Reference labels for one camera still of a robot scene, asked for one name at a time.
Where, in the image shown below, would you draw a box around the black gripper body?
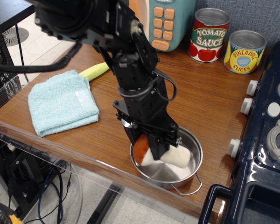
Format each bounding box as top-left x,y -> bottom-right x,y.
113,76 -> 180,146

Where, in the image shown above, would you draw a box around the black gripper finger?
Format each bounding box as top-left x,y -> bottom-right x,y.
123,124 -> 143,144
147,134 -> 170,161

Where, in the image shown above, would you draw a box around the brown white plush mushroom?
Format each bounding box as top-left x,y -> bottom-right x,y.
133,134 -> 191,168

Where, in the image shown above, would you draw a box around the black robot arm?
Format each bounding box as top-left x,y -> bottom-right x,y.
32,0 -> 188,164

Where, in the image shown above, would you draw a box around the white stove knob top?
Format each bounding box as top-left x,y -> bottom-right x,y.
246,80 -> 258,97

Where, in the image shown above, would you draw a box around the white stove knob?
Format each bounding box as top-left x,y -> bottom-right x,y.
227,139 -> 241,158
246,80 -> 258,97
240,98 -> 253,115

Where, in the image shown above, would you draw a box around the stainless steel pot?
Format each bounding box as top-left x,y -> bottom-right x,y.
130,127 -> 203,196

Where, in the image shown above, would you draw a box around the yellow green plush corn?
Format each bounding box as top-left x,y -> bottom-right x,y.
79,62 -> 109,82

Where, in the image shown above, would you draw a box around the white stove knob bottom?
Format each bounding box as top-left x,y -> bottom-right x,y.
227,139 -> 241,158

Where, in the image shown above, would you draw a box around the light blue folded towel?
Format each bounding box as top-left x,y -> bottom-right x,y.
28,70 -> 99,137

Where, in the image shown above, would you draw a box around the teal toy microwave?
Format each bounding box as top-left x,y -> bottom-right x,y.
129,0 -> 196,52

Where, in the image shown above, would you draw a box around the white stove knob middle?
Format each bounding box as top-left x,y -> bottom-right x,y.
240,98 -> 253,115

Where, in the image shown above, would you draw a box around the tomato sauce can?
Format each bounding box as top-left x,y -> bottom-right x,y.
189,7 -> 231,63

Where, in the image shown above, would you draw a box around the dark blue toy stove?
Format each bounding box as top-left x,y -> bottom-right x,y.
199,41 -> 280,224

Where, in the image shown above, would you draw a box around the pineapple slices can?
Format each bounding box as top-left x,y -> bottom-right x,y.
224,30 -> 267,75

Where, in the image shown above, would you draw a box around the floor cables under table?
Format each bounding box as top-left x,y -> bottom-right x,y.
23,161 -> 73,224

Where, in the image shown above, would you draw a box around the black braided cable bundle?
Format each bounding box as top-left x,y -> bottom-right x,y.
0,42 -> 82,74

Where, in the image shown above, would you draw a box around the black desk frame left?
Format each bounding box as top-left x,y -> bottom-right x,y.
0,4 -> 35,94

